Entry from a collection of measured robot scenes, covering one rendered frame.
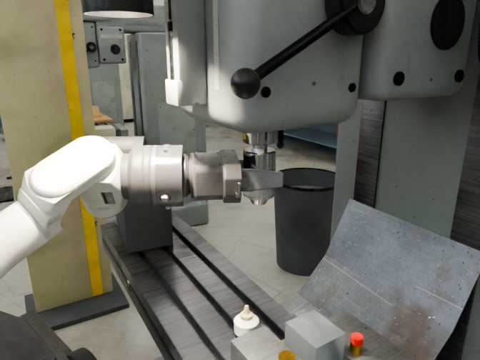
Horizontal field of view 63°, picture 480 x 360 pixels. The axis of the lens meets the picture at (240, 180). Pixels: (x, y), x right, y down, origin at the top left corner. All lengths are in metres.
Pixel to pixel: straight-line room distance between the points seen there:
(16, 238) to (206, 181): 0.24
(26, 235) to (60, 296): 2.00
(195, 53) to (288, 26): 0.11
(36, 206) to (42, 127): 1.69
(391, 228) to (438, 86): 0.36
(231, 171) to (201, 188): 0.05
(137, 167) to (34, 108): 1.69
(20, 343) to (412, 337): 1.11
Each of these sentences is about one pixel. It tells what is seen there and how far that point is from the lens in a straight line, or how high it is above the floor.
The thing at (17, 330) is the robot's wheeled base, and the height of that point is 0.57.
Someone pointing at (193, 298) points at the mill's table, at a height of 0.91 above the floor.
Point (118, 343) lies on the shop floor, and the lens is 2.25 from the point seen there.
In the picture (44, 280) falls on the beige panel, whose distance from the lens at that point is 2.48.
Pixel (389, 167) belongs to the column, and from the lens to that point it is 0.89.
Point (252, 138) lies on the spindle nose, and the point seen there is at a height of 1.29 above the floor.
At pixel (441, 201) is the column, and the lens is 0.83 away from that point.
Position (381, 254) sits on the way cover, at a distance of 0.89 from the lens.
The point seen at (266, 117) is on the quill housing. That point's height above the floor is 1.33.
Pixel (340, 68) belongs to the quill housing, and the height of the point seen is 1.38.
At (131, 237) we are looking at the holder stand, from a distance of 1.05.
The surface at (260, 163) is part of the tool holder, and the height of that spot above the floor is 1.25.
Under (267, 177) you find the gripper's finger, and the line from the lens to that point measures 0.55.
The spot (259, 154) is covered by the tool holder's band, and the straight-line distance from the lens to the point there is 0.55.
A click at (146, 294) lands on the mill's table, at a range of 0.89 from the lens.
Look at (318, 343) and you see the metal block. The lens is 0.54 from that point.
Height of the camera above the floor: 1.40
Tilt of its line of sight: 18 degrees down
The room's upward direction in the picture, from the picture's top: straight up
